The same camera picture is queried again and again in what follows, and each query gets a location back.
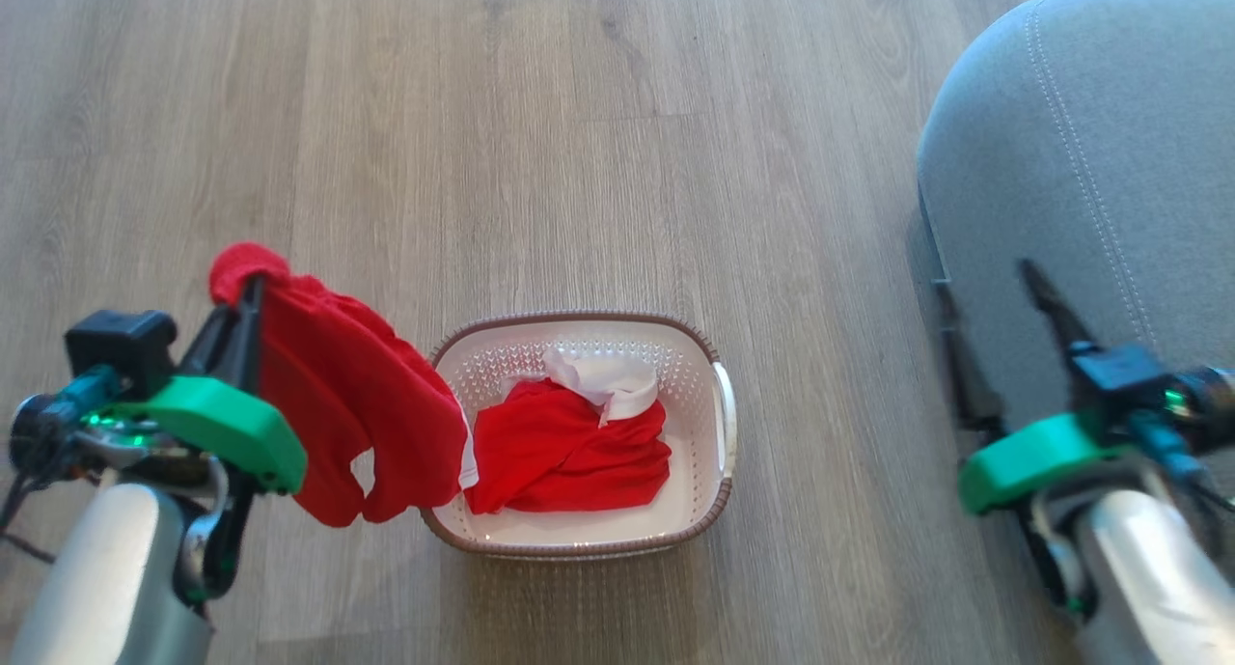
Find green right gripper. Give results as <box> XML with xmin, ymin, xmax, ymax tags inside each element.
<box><xmin>931</xmin><ymin>257</ymin><xmax>1132</xmax><ymax>517</ymax></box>

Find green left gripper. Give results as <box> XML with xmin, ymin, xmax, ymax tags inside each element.
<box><xmin>95</xmin><ymin>273</ymin><xmax>309</xmax><ymax>495</ymax></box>

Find red shorts with white trim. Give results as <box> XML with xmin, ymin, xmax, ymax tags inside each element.
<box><xmin>209</xmin><ymin>242</ymin><xmax>480</xmax><ymax>529</ymax></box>

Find red shirt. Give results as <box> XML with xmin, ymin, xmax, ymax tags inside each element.
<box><xmin>465</xmin><ymin>375</ymin><xmax>673</xmax><ymax>516</ymax></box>

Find white cloth garment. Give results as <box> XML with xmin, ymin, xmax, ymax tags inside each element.
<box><xmin>502</xmin><ymin>346</ymin><xmax>661</xmax><ymax>428</ymax></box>

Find cream laundry basket brown rim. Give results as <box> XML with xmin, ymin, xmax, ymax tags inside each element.
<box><xmin>420</xmin><ymin>310</ymin><xmax>740</xmax><ymax>561</ymax></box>

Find grey fabric sofa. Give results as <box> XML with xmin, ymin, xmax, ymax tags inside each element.
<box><xmin>916</xmin><ymin>0</ymin><xmax>1235</xmax><ymax>473</ymax></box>

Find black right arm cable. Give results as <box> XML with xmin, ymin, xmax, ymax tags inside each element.
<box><xmin>1129</xmin><ymin>409</ymin><xmax>1235</xmax><ymax>516</ymax></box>

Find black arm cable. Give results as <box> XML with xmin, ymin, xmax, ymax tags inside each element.
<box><xmin>1129</xmin><ymin>409</ymin><xmax>1235</xmax><ymax>516</ymax></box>
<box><xmin>0</xmin><ymin>467</ymin><xmax>59</xmax><ymax>565</ymax></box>

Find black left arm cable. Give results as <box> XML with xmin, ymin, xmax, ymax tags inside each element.
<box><xmin>0</xmin><ymin>467</ymin><xmax>59</xmax><ymax>565</ymax></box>

